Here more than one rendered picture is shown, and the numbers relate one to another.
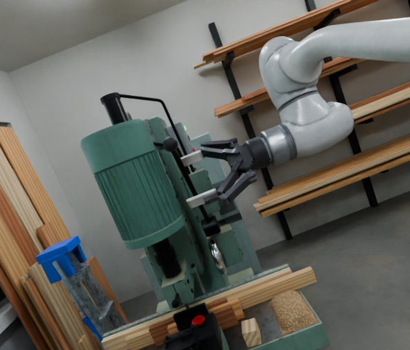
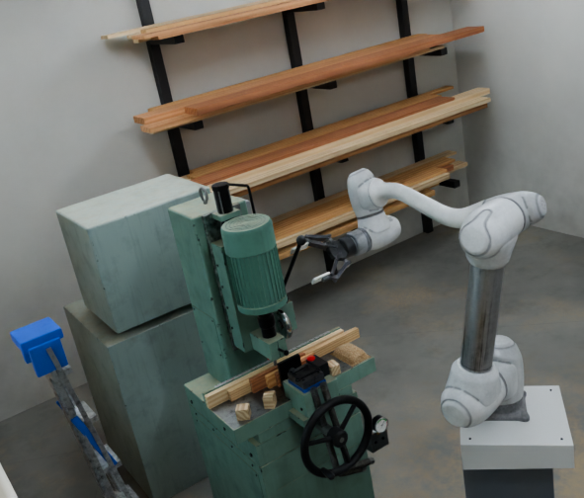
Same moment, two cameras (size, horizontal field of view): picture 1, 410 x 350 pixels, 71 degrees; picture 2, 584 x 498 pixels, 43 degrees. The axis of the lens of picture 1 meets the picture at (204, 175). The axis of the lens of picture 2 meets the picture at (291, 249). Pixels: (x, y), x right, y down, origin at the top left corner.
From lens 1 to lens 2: 2.03 m
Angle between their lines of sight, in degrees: 33
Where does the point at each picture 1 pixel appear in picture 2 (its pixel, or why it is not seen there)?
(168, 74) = (50, 37)
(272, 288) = (332, 343)
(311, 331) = (368, 363)
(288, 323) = (355, 360)
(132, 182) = (270, 265)
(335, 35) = (407, 196)
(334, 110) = (392, 223)
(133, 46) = not seen: outside the picture
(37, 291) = not seen: outside the picture
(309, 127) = (380, 234)
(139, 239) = (268, 306)
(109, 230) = not seen: outside the picture
